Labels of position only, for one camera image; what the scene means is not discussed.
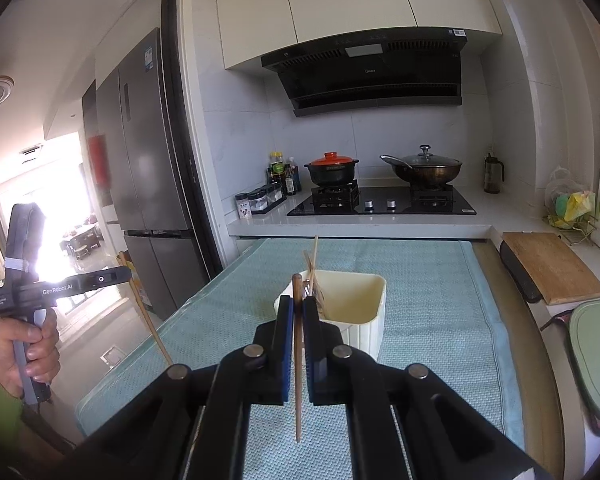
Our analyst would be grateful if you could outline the bunch of wooden chopsticks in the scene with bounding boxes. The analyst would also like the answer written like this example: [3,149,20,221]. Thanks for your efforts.
[302,236,327,320]

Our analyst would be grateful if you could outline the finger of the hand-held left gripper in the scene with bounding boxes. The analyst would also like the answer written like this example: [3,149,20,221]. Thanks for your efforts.
[79,266,132,291]

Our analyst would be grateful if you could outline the white wall cabinets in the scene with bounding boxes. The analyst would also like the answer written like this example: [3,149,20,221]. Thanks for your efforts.
[214,0,503,72]

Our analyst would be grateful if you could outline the grey refrigerator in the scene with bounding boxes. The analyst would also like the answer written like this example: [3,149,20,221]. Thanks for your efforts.
[95,27,210,321]

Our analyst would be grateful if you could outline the wooden cutting board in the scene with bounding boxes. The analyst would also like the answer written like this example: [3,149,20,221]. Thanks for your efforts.
[501,231,600,306]

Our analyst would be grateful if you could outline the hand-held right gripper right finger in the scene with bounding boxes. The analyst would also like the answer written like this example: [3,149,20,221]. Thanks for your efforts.
[304,297,551,480]

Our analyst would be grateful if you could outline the yellow green plastic bags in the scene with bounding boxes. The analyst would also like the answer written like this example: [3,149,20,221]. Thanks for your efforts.
[544,166,600,247]

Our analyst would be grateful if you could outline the wok with glass lid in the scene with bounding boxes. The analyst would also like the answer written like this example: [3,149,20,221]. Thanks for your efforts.
[380,145,464,185]

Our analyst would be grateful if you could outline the light blue towel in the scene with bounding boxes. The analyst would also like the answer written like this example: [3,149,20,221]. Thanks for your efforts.
[75,238,526,480]

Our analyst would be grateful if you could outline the condiment bottles group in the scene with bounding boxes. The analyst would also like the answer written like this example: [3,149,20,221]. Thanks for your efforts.
[235,182,287,221]

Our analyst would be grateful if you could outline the black gas cooktop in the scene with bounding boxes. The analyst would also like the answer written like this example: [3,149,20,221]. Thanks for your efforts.
[286,184,477,217]

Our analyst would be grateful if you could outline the yellow cap condiment bottle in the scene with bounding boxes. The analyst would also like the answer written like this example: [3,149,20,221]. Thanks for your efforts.
[269,151,287,188]

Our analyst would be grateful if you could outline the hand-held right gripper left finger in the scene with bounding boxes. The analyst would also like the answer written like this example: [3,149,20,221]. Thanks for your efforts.
[60,296,295,480]

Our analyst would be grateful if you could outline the dark glass kettle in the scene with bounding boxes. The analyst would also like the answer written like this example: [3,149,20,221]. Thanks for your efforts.
[483,151,506,195]

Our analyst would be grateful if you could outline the person's left hand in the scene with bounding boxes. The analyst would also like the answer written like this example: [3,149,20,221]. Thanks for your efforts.
[0,310,61,400]

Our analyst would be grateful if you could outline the dark sauce bottle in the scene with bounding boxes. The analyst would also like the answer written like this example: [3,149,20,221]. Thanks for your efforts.
[285,156,302,196]

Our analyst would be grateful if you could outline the black clay pot orange lid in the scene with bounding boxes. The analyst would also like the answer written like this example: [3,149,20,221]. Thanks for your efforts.
[303,152,360,187]

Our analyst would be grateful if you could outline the cream ribbed utensil holder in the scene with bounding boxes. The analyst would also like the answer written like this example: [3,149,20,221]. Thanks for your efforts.
[274,270,387,362]

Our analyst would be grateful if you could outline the black range hood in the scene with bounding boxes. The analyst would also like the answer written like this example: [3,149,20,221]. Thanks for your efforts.
[260,27,468,119]

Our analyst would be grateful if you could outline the red fire extinguisher box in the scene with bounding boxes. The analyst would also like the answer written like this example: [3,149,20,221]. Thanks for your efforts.
[87,133,106,187]

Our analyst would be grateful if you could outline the light wooden chopstick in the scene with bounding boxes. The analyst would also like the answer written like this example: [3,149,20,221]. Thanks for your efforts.
[292,273,303,444]
[118,251,174,367]

